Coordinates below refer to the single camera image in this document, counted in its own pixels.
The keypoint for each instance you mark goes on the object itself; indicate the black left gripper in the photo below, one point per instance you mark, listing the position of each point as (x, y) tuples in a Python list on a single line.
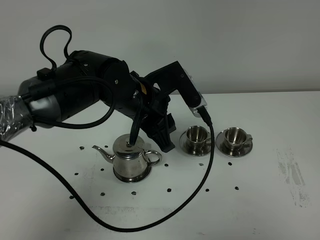
[(156, 122)]

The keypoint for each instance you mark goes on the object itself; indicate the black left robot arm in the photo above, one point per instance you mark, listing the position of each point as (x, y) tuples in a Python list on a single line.
[(54, 95)]

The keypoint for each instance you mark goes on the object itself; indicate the left stainless steel teacup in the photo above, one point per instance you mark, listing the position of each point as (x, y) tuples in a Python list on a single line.
[(198, 137)]

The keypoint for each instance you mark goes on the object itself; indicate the stainless steel teacup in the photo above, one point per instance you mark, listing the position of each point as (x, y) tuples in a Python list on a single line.
[(235, 138), (198, 137)]

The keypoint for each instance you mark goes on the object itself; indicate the left stainless steel saucer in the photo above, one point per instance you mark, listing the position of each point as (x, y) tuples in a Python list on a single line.
[(196, 152)]

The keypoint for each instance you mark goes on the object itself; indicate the teapot stainless steel saucer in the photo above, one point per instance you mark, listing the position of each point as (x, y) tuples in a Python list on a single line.
[(135, 179)]

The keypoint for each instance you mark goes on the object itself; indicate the right stainless steel teacup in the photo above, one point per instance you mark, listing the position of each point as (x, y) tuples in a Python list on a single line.
[(235, 138)]

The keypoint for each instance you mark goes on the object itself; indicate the right stainless steel saucer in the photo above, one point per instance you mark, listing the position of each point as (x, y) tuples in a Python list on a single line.
[(219, 142)]

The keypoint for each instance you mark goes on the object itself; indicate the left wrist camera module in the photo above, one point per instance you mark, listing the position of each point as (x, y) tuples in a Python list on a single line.
[(182, 85)]

